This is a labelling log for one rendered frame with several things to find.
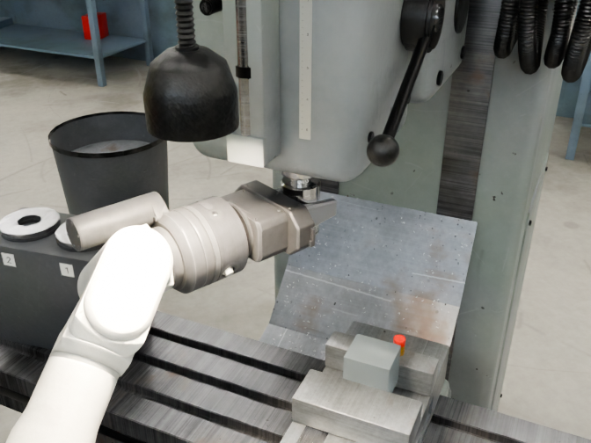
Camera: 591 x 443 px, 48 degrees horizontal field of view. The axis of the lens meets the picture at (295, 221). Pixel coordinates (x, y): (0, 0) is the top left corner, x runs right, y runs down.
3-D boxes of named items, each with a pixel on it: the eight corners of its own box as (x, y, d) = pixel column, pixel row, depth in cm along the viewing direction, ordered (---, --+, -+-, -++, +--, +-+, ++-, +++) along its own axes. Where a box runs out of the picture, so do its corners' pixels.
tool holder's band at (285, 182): (290, 199, 75) (290, 192, 75) (273, 183, 79) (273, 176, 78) (327, 192, 77) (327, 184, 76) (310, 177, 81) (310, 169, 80)
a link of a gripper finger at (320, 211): (331, 217, 80) (292, 233, 76) (332, 192, 78) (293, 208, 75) (340, 221, 79) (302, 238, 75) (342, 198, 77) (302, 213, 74)
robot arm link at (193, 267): (228, 272, 66) (125, 316, 60) (190, 296, 75) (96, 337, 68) (181, 171, 67) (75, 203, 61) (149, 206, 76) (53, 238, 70)
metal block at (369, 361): (386, 406, 84) (389, 370, 81) (341, 393, 86) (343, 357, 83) (397, 381, 88) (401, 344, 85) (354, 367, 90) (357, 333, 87)
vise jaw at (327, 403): (407, 460, 78) (410, 435, 76) (291, 421, 83) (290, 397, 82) (419, 424, 83) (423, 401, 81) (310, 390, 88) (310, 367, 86)
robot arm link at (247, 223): (317, 196, 71) (225, 230, 64) (315, 272, 75) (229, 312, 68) (246, 160, 79) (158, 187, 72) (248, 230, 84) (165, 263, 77)
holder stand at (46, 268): (118, 365, 103) (99, 256, 93) (-2, 339, 109) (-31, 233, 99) (154, 320, 113) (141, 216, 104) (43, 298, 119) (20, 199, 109)
